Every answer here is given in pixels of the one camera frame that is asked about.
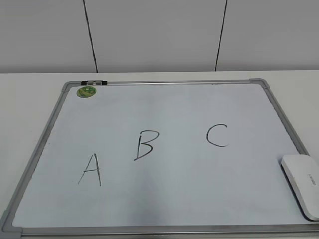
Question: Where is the white whiteboard eraser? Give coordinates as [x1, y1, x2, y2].
[281, 154, 319, 221]

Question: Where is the white whiteboard with grey frame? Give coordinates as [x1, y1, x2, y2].
[0, 78, 319, 239]

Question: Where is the green round magnet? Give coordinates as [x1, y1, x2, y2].
[76, 86, 97, 98]

